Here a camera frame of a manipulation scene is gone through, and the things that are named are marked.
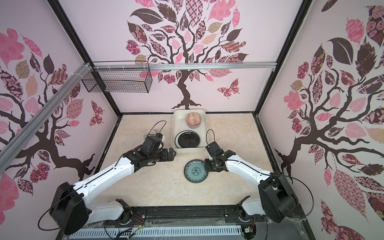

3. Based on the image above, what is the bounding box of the black glossy plate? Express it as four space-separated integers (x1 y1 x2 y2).
179 131 201 149

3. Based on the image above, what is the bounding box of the white plate green emblem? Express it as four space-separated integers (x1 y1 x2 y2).
175 133 181 149

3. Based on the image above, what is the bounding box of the aluminium frame rail back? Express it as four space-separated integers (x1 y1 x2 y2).
93 62 277 71

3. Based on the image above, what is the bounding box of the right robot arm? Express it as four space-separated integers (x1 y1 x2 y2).
205 142 299 223

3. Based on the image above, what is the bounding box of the lavender ceramic mug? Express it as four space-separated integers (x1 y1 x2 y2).
143 130 157 139

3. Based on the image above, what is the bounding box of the teal floral pattern plate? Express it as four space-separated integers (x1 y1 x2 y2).
184 160 209 183

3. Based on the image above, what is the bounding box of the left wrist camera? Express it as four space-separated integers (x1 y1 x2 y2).
155 133 165 142

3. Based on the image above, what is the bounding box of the black wire basket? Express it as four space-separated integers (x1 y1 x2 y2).
82 60 153 94

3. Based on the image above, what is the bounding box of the aluminium frame rail left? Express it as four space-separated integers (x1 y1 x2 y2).
1 63 92 173

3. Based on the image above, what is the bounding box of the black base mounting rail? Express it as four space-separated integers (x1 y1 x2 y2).
56 205 315 240

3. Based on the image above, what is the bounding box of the white plastic bin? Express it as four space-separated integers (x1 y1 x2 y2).
170 109 208 154

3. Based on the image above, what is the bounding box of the white slotted cable duct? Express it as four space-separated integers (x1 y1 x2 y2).
64 226 244 240

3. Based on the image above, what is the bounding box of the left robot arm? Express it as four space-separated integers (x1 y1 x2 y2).
49 134 177 236

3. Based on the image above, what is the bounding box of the aluminium frame rail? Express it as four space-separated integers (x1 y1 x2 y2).
1 63 92 173
93 62 277 71

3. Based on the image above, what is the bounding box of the orange patterned bowl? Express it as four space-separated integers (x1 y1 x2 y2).
186 113 202 128

